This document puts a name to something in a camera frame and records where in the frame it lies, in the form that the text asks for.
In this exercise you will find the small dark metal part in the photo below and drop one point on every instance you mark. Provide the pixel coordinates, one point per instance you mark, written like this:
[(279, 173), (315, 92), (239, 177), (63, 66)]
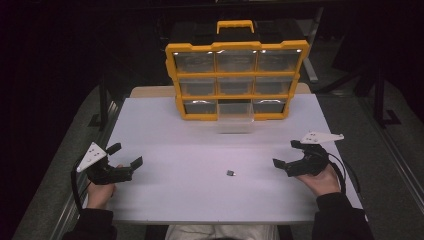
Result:
[(230, 173)]

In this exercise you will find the black metal stand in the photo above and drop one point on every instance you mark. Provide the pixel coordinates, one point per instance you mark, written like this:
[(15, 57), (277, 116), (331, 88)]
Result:
[(381, 100), (100, 103)]

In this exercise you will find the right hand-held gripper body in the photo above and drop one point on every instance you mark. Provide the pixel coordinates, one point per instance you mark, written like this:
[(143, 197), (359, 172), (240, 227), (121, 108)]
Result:
[(311, 156)]

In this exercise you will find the yellow drawer organizer cabinet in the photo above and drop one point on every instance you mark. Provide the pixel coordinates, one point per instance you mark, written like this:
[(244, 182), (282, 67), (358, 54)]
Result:
[(235, 71)]

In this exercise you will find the clear plastic drawer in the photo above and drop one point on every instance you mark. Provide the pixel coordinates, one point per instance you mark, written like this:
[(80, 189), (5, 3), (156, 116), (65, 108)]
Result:
[(235, 116)]

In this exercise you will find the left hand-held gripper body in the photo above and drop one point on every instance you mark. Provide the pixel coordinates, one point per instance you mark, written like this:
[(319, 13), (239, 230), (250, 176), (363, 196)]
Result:
[(100, 168)]

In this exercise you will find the aluminium frame rail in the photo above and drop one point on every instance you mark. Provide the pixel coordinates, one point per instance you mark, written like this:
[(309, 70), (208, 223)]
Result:
[(86, 173), (393, 150)]

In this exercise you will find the person's light trousers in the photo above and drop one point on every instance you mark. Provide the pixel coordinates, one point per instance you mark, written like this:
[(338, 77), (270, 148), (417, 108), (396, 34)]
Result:
[(221, 232)]

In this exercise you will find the person's left hand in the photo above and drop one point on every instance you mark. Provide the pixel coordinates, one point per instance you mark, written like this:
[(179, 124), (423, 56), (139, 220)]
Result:
[(100, 195)]

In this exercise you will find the person's right hand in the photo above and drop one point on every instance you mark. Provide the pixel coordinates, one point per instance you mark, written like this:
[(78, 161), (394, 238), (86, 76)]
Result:
[(320, 181)]

